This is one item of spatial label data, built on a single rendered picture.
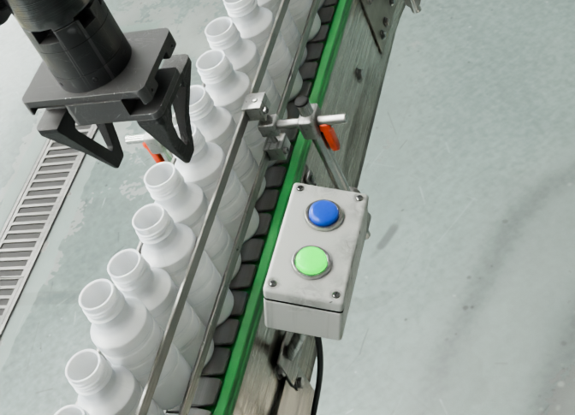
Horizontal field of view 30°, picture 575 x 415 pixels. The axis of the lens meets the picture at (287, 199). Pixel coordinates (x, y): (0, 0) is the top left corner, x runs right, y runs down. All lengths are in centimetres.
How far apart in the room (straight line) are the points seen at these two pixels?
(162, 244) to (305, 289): 17
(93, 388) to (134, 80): 36
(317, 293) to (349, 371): 134
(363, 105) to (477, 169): 110
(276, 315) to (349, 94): 53
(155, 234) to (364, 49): 60
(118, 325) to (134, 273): 6
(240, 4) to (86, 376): 51
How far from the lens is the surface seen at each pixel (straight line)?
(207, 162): 118
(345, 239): 107
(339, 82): 148
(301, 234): 107
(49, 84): 79
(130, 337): 103
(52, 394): 270
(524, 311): 234
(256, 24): 134
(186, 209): 115
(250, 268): 123
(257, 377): 120
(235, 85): 126
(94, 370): 104
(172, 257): 111
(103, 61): 75
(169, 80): 76
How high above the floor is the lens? 186
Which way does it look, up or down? 42 degrees down
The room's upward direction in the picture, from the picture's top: 28 degrees counter-clockwise
